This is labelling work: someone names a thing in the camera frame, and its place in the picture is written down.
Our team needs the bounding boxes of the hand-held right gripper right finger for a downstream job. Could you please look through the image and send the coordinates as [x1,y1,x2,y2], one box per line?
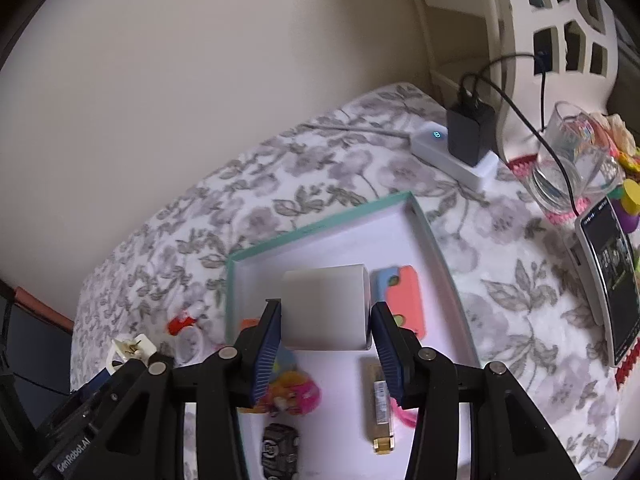
[371,301,583,480]

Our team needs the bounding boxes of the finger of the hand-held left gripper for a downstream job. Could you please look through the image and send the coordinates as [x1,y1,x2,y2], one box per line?
[72,357,131,398]

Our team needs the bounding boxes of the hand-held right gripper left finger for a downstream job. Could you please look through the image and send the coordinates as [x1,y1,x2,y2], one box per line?
[82,300,283,480]

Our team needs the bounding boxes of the cream tag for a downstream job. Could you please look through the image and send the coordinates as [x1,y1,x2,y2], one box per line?
[106,334,160,373]

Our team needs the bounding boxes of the pink toy figure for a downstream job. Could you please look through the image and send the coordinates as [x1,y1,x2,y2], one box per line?
[260,347,322,417]

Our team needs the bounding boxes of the gold tube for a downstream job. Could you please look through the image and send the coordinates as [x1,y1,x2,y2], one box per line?
[366,362,396,456]

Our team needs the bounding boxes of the white charger adapter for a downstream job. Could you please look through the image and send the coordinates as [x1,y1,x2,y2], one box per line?
[281,263,373,352]

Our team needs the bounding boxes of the black toy car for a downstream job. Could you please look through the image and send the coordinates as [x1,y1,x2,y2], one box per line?
[260,423,301,478]

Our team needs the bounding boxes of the teal rimmed white tray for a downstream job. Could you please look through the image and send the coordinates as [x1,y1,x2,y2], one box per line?
[225,191,481,480]

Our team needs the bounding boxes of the coral and blue case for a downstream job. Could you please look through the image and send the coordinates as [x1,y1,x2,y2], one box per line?
[372,265,428,343]

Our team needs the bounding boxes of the dark furniture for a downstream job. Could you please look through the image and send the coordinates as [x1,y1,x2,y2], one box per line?
[0,280,76,461]

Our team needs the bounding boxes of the red toy can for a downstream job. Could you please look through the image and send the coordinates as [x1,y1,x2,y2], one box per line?
[166,312,198,336]

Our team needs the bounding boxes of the grey floral blanket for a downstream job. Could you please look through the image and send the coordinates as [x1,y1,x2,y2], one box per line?
[70,82,623,480]

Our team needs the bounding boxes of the white power strip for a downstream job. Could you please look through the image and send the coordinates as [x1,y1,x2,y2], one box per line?
[410,121,501,192]

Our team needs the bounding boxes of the pink crochet mat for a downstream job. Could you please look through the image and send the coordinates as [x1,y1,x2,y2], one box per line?
[505,152,588,228]

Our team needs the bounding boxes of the black power adapter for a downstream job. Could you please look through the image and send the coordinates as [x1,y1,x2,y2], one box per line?
[446,74,496,167]

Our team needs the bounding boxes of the black screen phone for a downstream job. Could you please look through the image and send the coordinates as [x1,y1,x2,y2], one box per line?
[574,197,640,367]

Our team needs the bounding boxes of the clear glass cup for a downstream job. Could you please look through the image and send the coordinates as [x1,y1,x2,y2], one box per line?
[530,101,623,213]

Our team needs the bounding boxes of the colourful small toys pile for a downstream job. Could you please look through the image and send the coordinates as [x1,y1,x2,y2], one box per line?
[590,112,640,233]

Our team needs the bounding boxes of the white shelf unit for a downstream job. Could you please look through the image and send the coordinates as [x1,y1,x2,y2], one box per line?
[400,0,621,161]

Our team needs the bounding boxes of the black cable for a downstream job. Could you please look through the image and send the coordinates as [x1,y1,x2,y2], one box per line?
[460,52,578,211]

